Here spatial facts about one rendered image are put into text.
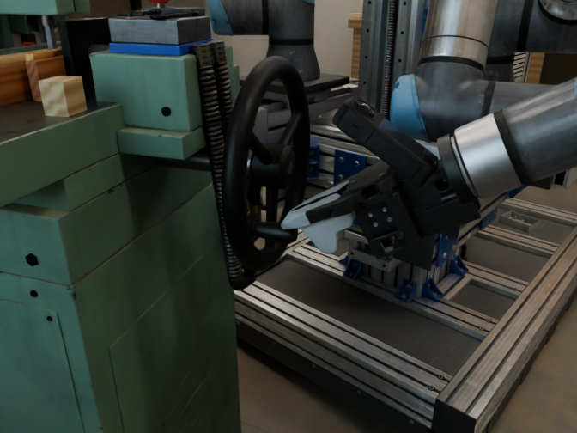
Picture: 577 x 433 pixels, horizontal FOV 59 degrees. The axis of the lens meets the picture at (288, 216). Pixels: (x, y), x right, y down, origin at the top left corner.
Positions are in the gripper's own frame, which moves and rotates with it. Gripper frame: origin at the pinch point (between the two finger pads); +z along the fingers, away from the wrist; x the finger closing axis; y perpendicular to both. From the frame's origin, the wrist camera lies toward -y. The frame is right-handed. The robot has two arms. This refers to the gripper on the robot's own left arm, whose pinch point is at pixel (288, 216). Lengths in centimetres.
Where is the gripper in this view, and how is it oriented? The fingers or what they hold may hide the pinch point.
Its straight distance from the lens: 58.9
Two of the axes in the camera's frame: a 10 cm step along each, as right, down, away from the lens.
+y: 4.7, 8.6, 2.1
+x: 3.2, -3.9, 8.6
